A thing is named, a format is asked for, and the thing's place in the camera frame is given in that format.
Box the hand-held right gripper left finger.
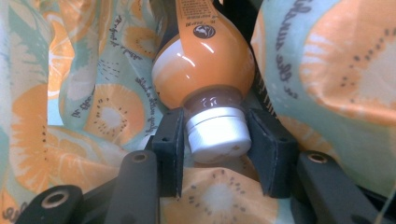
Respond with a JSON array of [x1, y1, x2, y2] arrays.
[[151, 106, 185, 199]]

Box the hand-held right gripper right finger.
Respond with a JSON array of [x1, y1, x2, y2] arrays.
[[247, 106, 300, 200]]

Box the orange and teal patterned bag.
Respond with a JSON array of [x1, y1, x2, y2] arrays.
[[0, 0, 396, 224]]

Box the orange drink bottle white cap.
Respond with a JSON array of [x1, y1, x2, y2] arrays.
[[151, 0, 257, 165]]

